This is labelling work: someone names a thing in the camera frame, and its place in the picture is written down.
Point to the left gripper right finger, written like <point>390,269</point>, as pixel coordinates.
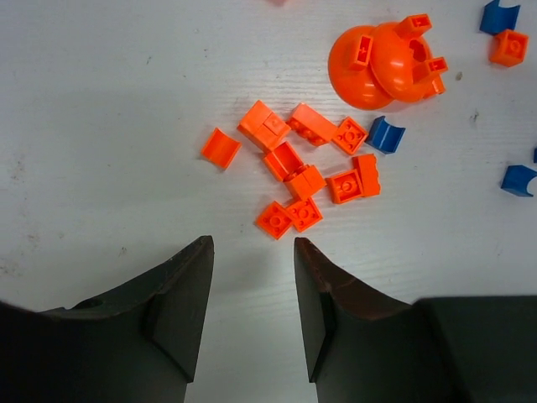
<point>364,346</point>

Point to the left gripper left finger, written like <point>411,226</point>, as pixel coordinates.
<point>138,342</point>

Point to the orange studded lego bottom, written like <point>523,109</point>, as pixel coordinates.
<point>274,220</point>

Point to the blue arch lego piece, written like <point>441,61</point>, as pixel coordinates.
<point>385,137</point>

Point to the orange curved tile lego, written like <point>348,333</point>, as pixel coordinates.
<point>220,149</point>

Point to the blue curved tile lego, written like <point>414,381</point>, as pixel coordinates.
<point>516,180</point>

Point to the orange lego cluster piece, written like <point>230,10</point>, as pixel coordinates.
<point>263,127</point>

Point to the large orange round lego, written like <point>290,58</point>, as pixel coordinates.
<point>371,66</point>

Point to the orange lego single middle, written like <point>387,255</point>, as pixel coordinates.
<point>509,48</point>

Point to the blue lego upper middle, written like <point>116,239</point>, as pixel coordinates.
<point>496,18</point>

